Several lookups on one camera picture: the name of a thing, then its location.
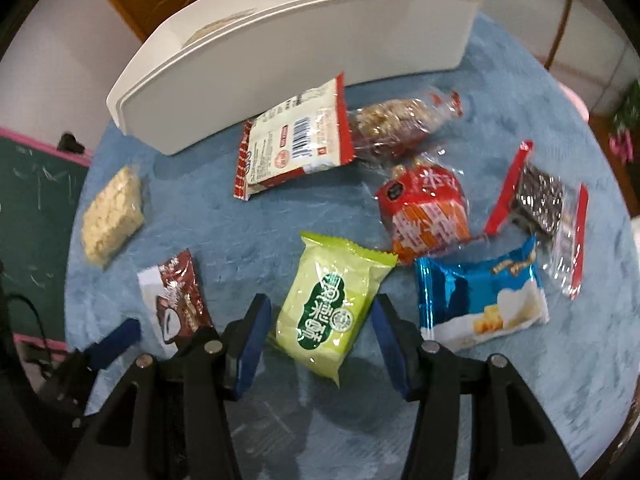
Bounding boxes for brown white chocolate packet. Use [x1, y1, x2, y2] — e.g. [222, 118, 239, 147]
[137, 249, 215, 358]

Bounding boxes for red snack packet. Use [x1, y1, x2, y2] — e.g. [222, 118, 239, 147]
[375, 156, 472, 264]

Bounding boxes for white packet red edges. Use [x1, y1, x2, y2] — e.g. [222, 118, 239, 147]
[233, 72, 357, 202]

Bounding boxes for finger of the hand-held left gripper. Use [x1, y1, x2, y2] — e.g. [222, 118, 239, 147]
[171, 326, 222, 362]
[89, 316, 143, 372]

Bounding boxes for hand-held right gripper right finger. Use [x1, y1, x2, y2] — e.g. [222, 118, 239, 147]
[371, 293, 582, 480]

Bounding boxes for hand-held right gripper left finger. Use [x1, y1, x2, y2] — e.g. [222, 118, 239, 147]
[60, 293, 274, 480]

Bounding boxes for green chalkboard pink frame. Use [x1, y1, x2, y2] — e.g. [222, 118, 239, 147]
[0, 126, 95, 358]

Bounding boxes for black cable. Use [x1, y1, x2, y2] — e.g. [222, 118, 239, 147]
[0, 291, 56, 366]

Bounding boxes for green snack packet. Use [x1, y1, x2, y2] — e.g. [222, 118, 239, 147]
[269, 231, 399, 389]

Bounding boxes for dark seed bar packet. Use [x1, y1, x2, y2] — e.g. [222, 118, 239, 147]
[484, 140, 591, 301]

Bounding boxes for blue foil snack packet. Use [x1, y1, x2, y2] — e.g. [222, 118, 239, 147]
[413, 236, 551, 354]

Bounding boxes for floral sliding door wardrobe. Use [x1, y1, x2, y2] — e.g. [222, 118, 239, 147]
[440, 0, 640, 121]

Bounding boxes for white plastic storage bin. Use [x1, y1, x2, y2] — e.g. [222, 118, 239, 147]
[105, 0, 485, 157]

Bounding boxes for clear nut date packet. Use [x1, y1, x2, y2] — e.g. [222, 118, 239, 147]
[346, 86, 464, 162]

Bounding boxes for black easel knob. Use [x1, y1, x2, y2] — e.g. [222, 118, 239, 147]
[57, 131, 86, 153]

